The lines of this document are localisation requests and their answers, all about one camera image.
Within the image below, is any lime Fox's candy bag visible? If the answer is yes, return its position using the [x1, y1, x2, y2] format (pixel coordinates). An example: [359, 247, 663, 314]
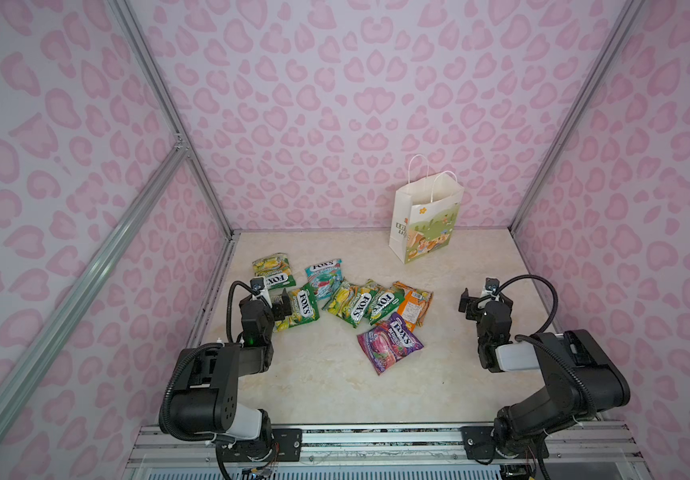
[325, 280, 380, 328]

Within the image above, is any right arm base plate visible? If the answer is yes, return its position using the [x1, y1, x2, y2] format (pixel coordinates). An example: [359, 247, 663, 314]
[460, 424, 506, 465]

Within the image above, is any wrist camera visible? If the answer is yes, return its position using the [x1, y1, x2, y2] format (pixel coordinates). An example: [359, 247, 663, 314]
[483, 277, 500, 296]
[250, 276, 269, 298]

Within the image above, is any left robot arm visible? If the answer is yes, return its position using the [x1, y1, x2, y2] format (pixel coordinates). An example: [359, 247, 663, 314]
[159, 278, 292, 453]

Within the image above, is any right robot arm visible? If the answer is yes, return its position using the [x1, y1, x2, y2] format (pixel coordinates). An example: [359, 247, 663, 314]
[458, 274, 631, 458]

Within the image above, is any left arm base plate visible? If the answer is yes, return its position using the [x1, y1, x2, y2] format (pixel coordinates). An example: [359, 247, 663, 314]
[216, 427, 303, 463]

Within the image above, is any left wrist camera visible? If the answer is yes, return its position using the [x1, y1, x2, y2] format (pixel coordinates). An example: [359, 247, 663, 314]
[250, 276, 269, 298]

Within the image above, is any purple Fox's candy bag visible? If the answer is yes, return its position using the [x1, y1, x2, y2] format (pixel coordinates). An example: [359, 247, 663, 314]
[357, 312, 424, 375]

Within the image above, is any diagonal aluminium frame bar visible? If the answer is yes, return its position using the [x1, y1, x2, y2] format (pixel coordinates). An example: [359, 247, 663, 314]
[0, 146, 188, 444]

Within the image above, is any aluminium mounting rail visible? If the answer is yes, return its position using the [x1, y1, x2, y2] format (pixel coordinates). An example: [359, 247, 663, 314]
[123, 421, 652, 479]

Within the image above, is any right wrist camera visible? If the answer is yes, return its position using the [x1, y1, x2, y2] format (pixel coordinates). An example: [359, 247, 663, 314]
[483, 277, 500, 296]

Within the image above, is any orange candy bag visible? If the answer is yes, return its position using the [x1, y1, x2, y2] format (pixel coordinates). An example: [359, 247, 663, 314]
[392, 281, 433, 331]

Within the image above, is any teal Fox's candy bag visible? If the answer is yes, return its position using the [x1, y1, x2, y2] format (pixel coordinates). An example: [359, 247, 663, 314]
[305, 259, 343, 301]

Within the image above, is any white illustrated paper bag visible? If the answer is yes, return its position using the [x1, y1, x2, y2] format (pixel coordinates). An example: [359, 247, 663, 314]
[389, 154, 464, 264]

